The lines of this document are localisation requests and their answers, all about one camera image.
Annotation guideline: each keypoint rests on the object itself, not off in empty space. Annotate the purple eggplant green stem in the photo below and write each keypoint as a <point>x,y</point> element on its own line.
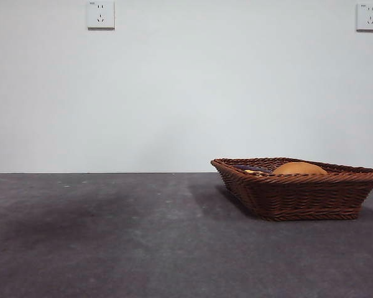
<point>251,168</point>

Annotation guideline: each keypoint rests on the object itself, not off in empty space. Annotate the yellow corn cob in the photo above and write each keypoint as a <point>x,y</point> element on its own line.
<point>255,171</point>

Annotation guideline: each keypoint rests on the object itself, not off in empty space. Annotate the brown potato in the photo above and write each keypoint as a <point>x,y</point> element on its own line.
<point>298,168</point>

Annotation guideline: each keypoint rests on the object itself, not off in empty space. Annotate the brown wicker basket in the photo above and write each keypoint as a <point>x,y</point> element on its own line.
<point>298,198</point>

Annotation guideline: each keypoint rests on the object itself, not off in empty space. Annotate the white wall socket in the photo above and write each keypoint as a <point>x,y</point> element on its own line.
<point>369,17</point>
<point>101,15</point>

